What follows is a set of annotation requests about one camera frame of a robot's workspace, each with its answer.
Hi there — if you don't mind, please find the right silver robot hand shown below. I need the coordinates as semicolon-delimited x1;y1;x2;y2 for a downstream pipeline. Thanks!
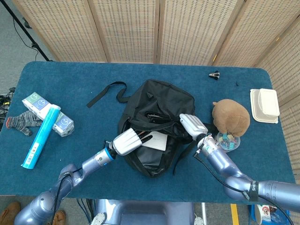
179;113;209;142

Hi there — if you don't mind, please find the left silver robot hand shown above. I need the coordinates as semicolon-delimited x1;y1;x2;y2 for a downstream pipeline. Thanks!
112;128;156;156

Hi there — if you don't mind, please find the white spiral notebook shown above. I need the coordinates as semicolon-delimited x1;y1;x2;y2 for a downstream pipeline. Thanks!
141;131;169;151

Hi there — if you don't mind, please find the black fabric backpack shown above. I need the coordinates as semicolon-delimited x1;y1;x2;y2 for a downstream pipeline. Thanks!
86;79;213;178

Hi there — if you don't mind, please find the brown plush toy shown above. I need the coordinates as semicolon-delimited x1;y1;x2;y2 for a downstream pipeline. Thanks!
211;98;251;138

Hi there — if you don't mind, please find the clear jar of coloured clips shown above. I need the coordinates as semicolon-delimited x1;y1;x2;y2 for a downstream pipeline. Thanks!
215;131;241;153

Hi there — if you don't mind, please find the large white food container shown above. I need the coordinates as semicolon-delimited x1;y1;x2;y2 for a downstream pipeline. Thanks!
249;88;279;124

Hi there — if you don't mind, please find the blue-grey robot torso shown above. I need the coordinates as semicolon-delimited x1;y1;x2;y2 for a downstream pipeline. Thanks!
90;199;196;225

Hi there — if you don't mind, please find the small white food container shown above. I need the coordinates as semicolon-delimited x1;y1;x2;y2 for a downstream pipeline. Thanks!
258;88;281;117

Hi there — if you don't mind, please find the blue tablecloth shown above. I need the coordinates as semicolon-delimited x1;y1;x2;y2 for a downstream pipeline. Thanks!
0;61;296;205

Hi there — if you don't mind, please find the long teal tube pack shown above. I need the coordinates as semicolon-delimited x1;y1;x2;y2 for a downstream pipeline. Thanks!
21;104;62;170

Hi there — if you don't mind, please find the tissue pack in clear wrap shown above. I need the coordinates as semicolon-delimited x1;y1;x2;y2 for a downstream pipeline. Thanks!
21;91;75;138

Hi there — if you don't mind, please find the brown shoe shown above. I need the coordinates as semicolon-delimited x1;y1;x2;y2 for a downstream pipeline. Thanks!
52;210;67;225
0;201;22;225

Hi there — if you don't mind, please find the grey knitted glove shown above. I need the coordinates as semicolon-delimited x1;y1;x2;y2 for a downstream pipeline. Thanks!
5;110;43;137

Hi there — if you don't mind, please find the woven wicker folding screen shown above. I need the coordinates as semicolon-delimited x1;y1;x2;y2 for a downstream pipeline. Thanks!
11;0;300;179

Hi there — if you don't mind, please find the printed paper cup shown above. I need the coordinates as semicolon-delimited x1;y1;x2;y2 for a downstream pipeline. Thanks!
254;203;273;224

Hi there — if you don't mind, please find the black tripod stand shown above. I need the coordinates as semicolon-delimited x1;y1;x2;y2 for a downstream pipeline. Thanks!
0;0;56;62

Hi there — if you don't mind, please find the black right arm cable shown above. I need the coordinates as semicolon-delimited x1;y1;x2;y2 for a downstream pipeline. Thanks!
193;151;295;225

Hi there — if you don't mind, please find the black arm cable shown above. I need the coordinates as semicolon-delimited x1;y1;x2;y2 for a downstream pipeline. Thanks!
193;151;295;225
52;167;83;225

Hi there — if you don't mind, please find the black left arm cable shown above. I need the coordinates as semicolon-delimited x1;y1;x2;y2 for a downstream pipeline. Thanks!
52;167;83;225

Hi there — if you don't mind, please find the floor cable bundle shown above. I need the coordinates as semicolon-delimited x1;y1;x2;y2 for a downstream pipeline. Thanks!
0;87;16;119

